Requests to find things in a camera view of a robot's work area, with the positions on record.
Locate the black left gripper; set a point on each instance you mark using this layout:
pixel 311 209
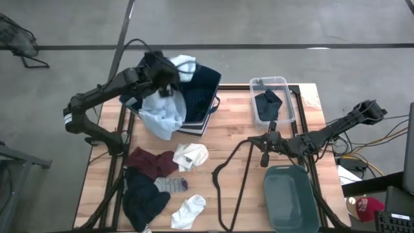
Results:
pixel 160 71

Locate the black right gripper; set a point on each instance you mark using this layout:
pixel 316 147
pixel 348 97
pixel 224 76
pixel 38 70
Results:
pixel 275 142

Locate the black mesh chair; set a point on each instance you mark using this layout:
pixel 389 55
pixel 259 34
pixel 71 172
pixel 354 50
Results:
pixel 16 39

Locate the black desk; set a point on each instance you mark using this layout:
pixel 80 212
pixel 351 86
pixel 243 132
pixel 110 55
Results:
pixel 372 186

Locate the red cap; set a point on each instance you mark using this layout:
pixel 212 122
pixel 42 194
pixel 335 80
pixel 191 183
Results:
pixel 370 207

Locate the maroon cloth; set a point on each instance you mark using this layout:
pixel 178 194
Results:
pixel 148 161

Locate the plain white sock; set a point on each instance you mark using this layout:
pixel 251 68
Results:
pixel 189 210

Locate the grey metal stand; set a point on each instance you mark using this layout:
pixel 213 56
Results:
pixel 19 157

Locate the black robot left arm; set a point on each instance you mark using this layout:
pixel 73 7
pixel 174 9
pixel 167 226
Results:
pixel 97 94

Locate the black keyboard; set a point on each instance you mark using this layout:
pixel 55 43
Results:
pixel 393 225

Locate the white paper sheet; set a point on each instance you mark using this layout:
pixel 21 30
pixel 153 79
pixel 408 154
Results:
pixel 347 178

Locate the grey striped sock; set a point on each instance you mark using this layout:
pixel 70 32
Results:
pixel 169 185

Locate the black velvet clothes hanger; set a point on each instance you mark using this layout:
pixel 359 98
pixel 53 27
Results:
pixel 214 173

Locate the teal plastic bin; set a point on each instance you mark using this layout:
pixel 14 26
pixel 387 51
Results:
pixel 291 200

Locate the clear plastic bin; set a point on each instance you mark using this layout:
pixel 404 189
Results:
pixel 286 113

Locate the black power adapter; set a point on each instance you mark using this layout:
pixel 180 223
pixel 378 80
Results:
pixel 352 163

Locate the grey monitor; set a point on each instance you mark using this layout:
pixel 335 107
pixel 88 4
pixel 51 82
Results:
pixel 409 155

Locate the dark grey cloth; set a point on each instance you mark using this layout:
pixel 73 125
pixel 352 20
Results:
pixel 268 105

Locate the navy cloth with white lettering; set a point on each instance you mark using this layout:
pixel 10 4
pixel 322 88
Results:
pixel 142 200

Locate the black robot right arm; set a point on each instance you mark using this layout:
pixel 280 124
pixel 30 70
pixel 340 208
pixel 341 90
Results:
pixel 339 129

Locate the black box device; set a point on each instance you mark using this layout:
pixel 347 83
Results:
pixel 399 200

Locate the light blue shirt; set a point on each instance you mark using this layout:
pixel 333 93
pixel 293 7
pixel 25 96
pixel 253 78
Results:
pixel 161 116

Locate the navy white striped fabric basket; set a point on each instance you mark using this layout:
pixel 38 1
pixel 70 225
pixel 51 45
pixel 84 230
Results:
pixel 210 79

